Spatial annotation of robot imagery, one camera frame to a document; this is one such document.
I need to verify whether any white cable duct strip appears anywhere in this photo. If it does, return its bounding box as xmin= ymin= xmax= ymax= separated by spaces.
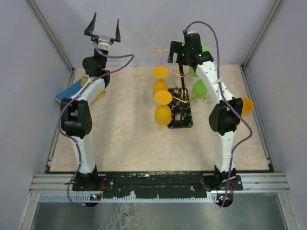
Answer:
xmin=39 ymin=192 xmax=223 ymax=204

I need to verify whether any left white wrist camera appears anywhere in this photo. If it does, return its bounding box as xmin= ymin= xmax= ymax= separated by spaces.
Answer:
xmin=97 ymin=35 xmax=112 ymax=51

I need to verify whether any green goblet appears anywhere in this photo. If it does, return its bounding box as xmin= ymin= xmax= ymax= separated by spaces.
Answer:
xmin=188 ymin=44 xmax=210 ymax=78
xmin=191 ymin=80 xmax=208 ymax=100

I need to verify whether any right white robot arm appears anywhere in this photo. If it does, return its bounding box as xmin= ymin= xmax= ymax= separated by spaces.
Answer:
xmin=167 ymin=30 xmax=243 ymax=191

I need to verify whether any gold wine glass rack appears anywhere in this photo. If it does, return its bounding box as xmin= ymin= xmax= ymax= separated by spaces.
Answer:
xmin=167 ymin=65 xmax=211 ymax=129

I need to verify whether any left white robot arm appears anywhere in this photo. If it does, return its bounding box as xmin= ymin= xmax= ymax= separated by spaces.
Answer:
xmin=60 ymin=18 xmax=120 ymax=191

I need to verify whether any aluminium frame rail front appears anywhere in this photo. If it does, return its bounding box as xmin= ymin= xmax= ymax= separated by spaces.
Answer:
xmin=30 ymin=173 xmax=290 ymax=193

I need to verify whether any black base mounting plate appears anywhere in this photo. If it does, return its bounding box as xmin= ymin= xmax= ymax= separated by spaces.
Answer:
xmin=72 ymin=171 xmax=243 ymax=199

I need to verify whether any orange goblet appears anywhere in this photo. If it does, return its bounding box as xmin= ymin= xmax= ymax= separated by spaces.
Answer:
xmin=241 ymin=97 xmax=254 ymax=117
xmin=152 ymin=66 xmax=169 ymax=96
xmin=154 ymin=91 xmax=173 ymax=126

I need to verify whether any blue yellow box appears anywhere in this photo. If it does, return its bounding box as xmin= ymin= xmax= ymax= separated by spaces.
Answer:
xmin=55 ymin=76 xmax=106 ymax=104

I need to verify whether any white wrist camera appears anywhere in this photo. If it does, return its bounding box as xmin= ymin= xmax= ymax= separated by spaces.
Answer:
xmin=97 ymin=35 xmax=112 ymax=51
xmin=184 ymin=30 xmax=201 ymax=46

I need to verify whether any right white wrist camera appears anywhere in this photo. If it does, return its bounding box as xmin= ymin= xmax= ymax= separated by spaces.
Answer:
xmin=184 ymin=30 xmax=201 ymax=46

